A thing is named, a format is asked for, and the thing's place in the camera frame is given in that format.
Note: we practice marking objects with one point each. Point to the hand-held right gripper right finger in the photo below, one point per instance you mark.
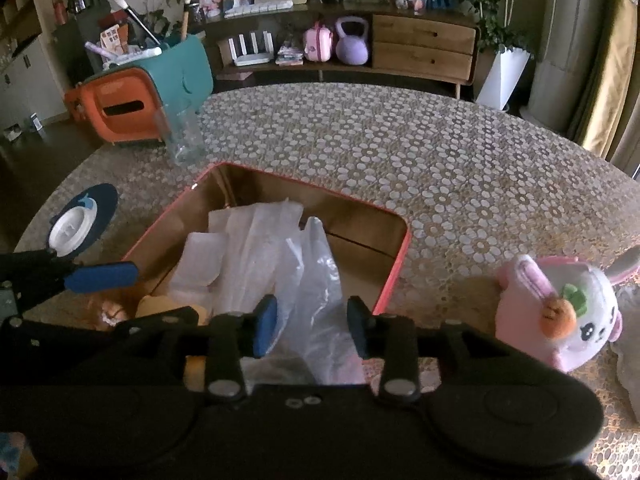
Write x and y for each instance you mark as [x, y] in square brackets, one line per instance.
[357, 327]

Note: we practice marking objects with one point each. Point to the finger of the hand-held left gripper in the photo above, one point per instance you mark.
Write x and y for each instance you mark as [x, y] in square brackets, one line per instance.
[100, 276]

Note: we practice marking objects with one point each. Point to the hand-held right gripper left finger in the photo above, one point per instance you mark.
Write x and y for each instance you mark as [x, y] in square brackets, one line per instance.
[265, 325]

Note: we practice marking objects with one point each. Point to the clear plastic bag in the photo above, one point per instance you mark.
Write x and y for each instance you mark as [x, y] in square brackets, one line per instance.
[310, 280]

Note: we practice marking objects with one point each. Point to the red tin box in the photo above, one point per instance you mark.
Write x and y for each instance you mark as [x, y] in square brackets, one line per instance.
[360, 240]

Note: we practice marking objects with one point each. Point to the white sachet packet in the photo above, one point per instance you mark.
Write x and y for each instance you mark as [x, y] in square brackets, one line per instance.
[200, 260]
[220, 220]

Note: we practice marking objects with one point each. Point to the small white dish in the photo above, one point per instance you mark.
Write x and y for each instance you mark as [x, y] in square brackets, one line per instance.
[70, 230]

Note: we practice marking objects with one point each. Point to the clear drinking glass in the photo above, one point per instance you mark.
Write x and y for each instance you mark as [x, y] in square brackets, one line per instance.
[182, 135]

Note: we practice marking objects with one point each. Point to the orange teal tissue box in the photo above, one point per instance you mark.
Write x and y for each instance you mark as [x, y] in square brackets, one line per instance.
[125, 105]

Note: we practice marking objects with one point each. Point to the pink white plush bunny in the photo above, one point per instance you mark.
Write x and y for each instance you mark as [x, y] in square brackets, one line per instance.
[575, 325]

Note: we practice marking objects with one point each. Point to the white tube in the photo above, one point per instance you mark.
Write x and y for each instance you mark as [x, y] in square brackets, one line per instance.
[125, 52]

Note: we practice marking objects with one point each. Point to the white bristle makeup brush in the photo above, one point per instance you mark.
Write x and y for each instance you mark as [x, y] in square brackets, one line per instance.
[135, 17]

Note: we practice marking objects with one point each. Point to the white router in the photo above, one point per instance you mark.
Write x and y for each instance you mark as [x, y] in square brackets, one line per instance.
[252, 57]

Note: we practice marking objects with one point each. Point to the small stack of books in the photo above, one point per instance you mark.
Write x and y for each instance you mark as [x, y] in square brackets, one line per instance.
[289, 56]

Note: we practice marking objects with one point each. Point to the purple kettlebell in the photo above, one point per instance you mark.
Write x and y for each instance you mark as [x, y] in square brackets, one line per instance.
[352, 45]

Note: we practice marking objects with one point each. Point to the white planter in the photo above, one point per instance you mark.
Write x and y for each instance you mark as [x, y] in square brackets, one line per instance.
[502, 80]

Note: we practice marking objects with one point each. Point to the pink toy case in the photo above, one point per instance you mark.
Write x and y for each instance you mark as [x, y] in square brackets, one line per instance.
[317, 42]

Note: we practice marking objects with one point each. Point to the wooden sideboard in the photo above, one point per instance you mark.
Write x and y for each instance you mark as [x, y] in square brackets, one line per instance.
[420, 45]

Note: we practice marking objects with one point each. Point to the white keyboard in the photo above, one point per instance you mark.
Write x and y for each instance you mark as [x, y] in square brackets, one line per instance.
[257, 8]

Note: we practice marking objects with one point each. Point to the green potted plant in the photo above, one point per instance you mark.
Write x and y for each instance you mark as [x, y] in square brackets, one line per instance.
[487, 5]

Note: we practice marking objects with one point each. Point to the tall white air conditioner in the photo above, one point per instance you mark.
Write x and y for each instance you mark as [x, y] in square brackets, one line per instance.
[565, 35]

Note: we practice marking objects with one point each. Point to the yellow curtain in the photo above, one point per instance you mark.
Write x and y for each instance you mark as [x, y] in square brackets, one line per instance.
[615, 70]

